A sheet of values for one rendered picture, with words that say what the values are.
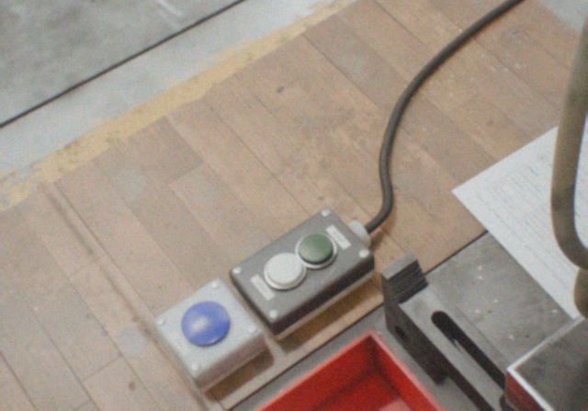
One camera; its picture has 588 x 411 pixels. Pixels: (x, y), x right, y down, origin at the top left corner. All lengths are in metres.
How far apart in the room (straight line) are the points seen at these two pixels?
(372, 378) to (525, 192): 0.22
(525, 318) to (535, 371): 0.30
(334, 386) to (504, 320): 0.15
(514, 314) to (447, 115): 0.22
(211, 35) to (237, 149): 1.38
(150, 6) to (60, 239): 1.52
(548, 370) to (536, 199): 0.37
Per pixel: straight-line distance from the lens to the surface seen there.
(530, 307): 0.98
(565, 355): 0.69
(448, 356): 0.87
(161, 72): 2.41
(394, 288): 0.89
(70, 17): 2.58
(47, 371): 1.01
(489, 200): 1.03
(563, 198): 0.47
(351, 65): 1.14
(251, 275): 0.97
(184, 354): 0.95
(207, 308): 0.95
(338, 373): 0.91
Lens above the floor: 1.75
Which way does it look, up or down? 54 degrees down
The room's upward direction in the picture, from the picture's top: 11 degrees counter-clockwise
